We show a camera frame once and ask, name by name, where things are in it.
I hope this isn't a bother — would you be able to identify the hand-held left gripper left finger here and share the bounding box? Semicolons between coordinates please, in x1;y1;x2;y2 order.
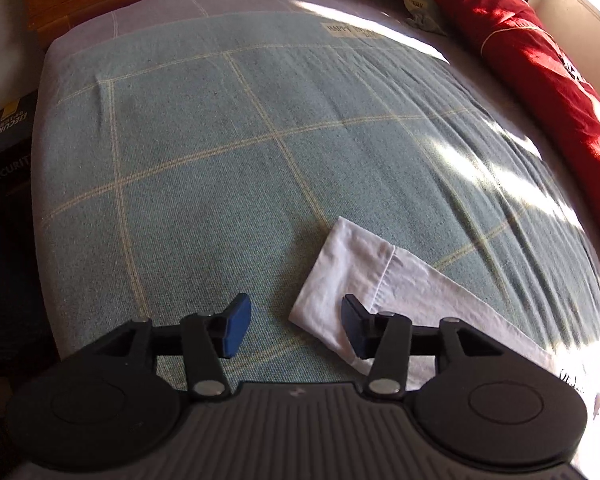
87;292;253;402

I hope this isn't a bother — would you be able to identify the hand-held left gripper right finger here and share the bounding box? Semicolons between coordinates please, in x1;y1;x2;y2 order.
341;294;506;399

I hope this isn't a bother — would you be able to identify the white long-sleeve shirt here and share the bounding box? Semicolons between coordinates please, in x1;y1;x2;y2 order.
288;216;600;480

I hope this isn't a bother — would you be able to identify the green plaid bed sheet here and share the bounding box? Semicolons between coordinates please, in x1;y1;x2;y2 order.
30;0;600;392

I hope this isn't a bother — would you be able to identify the dark printed cardboard box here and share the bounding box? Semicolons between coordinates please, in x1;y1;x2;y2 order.
0;92;38;161

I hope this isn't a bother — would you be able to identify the red duvet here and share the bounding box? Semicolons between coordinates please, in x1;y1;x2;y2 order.
430;0;600;275

